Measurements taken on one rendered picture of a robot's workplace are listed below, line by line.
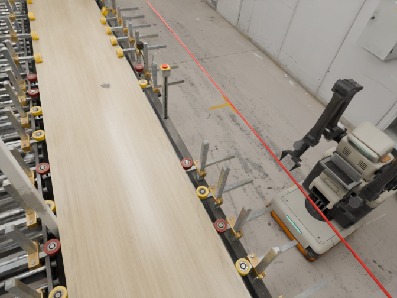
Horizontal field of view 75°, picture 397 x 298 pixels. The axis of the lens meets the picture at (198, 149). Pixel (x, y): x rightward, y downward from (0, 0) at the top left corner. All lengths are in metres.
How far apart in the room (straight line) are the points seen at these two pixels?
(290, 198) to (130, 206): 1.56
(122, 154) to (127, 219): 0.49
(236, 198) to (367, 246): 1.32
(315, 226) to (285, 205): 0.31
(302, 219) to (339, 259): 0.55
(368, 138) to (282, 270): 1.39
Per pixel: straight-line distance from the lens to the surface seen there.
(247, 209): 1.42
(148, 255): 1.51
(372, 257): 3.10
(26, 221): 1.83
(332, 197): 2.12
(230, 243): 1.78
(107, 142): 1.96
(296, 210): 2.57
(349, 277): 2.88
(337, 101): 1.58
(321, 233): 2.57
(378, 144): 1.77
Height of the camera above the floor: 2.33
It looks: 49 degrees down
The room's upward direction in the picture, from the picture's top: 8 degrees clockwise
